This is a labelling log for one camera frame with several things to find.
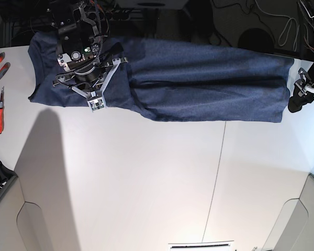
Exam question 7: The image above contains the grey partition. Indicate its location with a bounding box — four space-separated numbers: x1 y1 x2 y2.
261 174 314 250
0 174 47 251

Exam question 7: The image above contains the black round floor object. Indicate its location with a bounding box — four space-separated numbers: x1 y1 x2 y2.
238 28 274 54

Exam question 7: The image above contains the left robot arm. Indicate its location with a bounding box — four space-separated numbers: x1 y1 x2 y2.
288 1 314 113

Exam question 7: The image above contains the blue-grey printed t-shirt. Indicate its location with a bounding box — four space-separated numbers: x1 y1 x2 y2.
28 32 294 123

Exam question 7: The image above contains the white cable on floor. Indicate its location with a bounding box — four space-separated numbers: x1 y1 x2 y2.
253 0 301 50

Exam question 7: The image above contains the orange handled screwdriver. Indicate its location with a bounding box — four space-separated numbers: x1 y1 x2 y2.
0 87 4 134

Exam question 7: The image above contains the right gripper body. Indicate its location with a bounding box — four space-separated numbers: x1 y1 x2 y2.
68 65 106 90

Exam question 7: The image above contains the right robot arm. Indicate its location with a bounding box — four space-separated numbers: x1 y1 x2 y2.
48 1 123 93

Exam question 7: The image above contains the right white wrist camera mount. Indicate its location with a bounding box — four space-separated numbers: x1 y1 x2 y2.
53 57 128 111

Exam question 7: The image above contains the grey partition right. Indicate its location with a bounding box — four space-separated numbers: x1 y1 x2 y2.
261 174 314 250

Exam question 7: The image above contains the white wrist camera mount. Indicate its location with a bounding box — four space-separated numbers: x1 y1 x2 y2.
53 57 128 111
294 67 314 97

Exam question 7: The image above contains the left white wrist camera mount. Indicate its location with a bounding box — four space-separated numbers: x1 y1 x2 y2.
294 67 314 97

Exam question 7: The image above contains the grey partition left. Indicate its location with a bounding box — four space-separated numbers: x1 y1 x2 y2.
0 174 47 251

